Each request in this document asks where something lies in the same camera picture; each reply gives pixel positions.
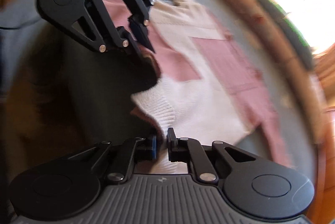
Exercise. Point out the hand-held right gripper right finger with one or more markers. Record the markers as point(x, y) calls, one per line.
point(171, 144)

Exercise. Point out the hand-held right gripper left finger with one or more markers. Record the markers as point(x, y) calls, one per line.
point(153, 146)

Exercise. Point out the pink and cream sweater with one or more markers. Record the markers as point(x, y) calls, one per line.
point(209, 82)

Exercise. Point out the blue floral bed sheet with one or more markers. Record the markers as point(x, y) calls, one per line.
point(240, 25)

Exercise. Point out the folded floral quilt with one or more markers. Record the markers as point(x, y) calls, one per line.
point(274, 40)

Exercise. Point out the grey-green pillow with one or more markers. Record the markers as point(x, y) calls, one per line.
point(295, 32)

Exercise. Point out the orange floral curtain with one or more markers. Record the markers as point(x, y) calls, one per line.
point(327, 74)

